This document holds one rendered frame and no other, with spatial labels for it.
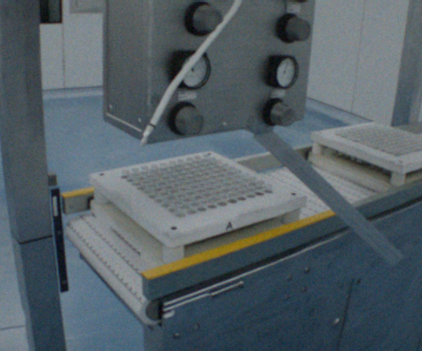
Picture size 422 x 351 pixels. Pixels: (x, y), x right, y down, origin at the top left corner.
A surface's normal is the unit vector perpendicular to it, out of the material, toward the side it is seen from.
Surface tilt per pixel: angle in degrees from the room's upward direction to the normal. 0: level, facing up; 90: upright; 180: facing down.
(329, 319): 90
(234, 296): 90
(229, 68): 90
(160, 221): 0
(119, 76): 90
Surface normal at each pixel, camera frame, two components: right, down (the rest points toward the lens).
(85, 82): 0.44, 0.35
